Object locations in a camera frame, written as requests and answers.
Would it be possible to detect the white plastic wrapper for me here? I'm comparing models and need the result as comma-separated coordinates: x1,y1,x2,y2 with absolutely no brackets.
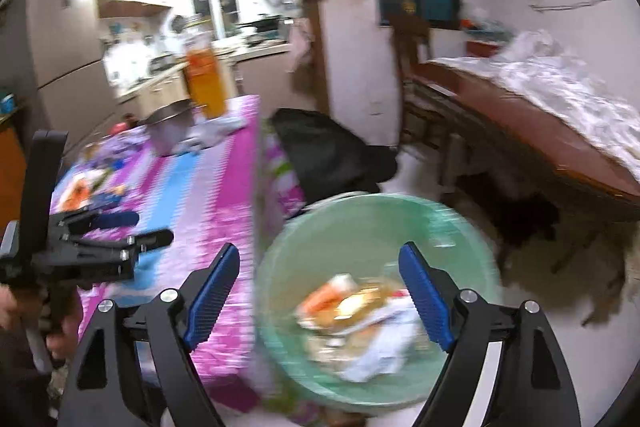
337,296,427,384

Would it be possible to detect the orange white paper bag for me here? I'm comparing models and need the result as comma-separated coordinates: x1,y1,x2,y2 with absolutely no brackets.
295,273,358,329

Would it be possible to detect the blue cigarette box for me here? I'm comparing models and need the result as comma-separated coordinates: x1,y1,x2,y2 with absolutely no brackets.
89,186,127,210

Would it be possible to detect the green lined trash bin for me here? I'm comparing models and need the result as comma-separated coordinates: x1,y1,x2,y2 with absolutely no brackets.
256,194,502,414

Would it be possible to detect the person's left hand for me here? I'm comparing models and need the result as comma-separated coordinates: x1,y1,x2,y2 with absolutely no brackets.
1,285,84,360

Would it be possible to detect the purple snack bag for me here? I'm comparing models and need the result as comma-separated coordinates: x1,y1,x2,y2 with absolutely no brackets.
82,129,146,168

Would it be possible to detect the orange wooden cabinet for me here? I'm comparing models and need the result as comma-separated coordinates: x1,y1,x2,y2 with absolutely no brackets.
0,115,26,232

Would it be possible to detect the steel pot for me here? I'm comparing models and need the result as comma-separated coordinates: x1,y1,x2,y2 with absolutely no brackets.
143,98,194,157

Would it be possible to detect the grey refrigerator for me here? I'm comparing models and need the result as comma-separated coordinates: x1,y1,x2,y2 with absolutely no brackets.
1,0,117,156

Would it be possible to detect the orange juice bottle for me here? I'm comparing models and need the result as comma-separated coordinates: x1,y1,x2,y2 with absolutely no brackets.
184,31,227,119

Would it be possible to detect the black cloth on floor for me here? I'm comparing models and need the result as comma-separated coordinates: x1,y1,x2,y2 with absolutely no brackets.
270,108,398,204

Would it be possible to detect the pink hanging cloth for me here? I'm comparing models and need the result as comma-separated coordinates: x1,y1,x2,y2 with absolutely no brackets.
288,17,314,74

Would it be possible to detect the dark wooden table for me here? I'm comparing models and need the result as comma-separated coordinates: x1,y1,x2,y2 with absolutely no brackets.
397,61,639,222

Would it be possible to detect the white plastic sheet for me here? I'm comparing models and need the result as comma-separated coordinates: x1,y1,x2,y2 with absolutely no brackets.
433,30,639,176

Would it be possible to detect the wooden chair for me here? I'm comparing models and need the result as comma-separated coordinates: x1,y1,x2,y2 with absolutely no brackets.
386,13,435,145

